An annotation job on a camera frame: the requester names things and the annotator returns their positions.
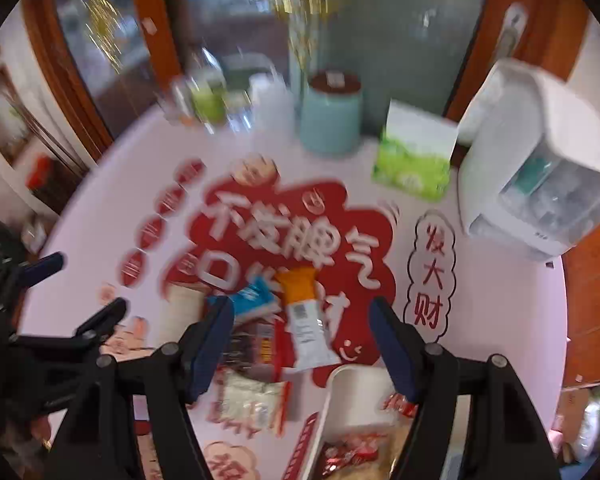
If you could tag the small glass jar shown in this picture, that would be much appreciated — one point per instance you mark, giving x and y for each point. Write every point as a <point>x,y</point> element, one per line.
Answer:
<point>239,112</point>

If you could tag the wooden framed wall niche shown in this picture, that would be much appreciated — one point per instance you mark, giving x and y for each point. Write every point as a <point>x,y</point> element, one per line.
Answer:
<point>2,120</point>

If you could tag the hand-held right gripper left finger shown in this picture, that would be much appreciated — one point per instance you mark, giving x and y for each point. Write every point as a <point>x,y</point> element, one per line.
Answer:
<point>207,355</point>

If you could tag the green tissue box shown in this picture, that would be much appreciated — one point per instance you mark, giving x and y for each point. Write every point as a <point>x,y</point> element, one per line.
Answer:
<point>412,160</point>

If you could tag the glass cup with orange contents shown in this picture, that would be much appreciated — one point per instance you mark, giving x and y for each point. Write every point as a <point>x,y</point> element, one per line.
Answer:
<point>182,102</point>

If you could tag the wooden wall cabinet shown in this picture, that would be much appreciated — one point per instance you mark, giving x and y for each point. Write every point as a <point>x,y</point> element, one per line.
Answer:
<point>595,310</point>

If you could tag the small blue snack packet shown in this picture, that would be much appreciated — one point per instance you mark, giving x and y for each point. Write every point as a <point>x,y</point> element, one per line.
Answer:
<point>252,300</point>

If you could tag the white dish dryer appliance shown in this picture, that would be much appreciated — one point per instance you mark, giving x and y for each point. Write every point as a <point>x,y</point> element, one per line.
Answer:
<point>535,160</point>

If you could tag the orange white snack bar packet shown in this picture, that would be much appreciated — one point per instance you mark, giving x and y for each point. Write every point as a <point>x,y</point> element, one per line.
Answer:
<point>305,320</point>

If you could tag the teal canister with brown lid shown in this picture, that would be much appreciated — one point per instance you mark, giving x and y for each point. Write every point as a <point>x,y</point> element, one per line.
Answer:
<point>330,120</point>

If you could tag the wooden glass sliding door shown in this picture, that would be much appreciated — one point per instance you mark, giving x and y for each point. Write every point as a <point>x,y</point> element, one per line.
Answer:
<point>405,35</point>

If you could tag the brown biscuit packet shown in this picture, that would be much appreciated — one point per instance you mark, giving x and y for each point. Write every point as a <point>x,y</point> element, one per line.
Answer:
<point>182,312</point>

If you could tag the white plastic bag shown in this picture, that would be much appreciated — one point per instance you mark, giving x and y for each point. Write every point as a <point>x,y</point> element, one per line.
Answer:
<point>597,427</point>

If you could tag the clear bottle with green label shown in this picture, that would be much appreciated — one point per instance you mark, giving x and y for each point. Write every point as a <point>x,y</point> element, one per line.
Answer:
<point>208,95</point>

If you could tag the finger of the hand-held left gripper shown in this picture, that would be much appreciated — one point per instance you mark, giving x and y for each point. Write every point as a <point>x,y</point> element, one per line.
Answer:
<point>105,320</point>
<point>42,267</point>

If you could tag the dark striped snack packet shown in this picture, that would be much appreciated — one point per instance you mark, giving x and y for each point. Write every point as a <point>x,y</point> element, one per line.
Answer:
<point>255,342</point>

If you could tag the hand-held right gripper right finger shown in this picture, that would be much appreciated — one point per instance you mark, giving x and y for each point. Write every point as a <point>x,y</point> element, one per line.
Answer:
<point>395,355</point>

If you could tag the white and red snack packet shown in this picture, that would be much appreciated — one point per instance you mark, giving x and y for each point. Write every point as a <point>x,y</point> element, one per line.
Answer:
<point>250,402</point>

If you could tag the white squeeze bottle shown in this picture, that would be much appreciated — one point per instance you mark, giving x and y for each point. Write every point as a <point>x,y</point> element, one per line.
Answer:
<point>272,105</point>

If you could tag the white plastic storage bin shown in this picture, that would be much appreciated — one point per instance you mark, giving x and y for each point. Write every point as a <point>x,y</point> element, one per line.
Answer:
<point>350,400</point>

